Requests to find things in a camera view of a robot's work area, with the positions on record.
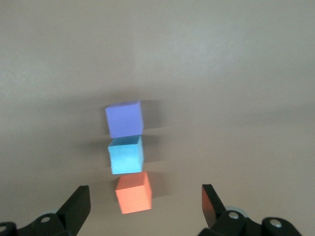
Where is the orange foam cube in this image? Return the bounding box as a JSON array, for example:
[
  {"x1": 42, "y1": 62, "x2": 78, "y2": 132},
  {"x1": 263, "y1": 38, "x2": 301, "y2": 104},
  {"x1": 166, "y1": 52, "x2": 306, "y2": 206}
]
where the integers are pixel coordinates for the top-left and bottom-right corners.
[{"x1": 115, "y1": 171, "x2": 152, "y2": 215}]

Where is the brown table cover cloth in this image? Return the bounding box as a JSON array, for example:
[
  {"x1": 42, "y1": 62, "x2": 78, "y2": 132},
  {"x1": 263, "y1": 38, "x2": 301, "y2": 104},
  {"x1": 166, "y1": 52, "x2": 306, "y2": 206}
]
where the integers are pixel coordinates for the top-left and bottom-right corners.
[{"x1": 0, "y1": 0, "x2": 315, "y2": 236}]

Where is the light blue foam cube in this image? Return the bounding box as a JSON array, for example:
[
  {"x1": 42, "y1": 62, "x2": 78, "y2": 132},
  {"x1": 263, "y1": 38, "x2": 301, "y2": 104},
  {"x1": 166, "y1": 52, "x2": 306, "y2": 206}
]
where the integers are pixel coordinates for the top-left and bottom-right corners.
[{"x1": 107, "y1": 135, "x2": 144, "y2": 176}]

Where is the purple foam cube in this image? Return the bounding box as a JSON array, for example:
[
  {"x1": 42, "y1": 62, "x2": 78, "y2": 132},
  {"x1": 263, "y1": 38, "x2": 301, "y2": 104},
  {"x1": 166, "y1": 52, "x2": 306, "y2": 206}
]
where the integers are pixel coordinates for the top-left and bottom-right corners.
[{"x1": 105, "y1": 99, "x2": 145, "y2": 139}]

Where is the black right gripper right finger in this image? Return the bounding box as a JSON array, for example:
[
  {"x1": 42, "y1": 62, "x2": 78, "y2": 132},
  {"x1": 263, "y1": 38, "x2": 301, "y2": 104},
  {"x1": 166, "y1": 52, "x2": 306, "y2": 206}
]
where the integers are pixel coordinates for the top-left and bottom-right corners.
[{"x1": 198, "y1": 184, "x2": 303, "y2": 236}]

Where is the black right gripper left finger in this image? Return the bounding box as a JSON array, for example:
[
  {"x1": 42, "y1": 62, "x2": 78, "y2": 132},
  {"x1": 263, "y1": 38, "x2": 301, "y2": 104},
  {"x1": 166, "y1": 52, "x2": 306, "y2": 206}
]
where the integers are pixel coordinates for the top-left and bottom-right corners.
[{"x1": 0, "y1": 185, "x2": 92, "y2": 236}]

